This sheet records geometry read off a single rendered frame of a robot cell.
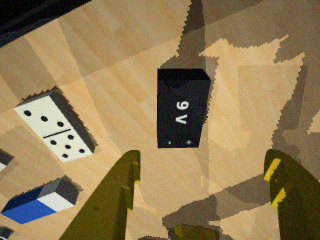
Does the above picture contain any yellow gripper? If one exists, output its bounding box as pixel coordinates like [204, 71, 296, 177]
[59, 149, 320, 240]

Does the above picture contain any white domino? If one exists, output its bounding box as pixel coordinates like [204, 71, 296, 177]
[13, 91, 95, 162]
[0, 153, 12, 172]

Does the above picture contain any black 9v battery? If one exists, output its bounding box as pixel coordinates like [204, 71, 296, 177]
[157, 69, 211, 148]

